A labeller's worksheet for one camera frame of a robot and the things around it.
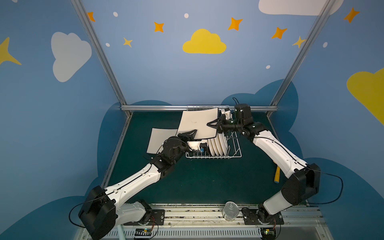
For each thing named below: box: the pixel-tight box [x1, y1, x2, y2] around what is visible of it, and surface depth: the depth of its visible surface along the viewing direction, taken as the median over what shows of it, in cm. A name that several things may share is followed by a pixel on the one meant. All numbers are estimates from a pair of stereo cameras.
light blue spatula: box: [117, 224, 126, 240], surface depth 70 cm
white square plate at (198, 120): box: [176, 107, 219, 140], surface depth 82 cm
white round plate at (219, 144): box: [214, 133, 224, 156], surface depth 88 cm
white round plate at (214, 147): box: [210, 138, 219, 156], surface depth 88 cm
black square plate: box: [199, 142, 212, 156], surface depth 64 cm
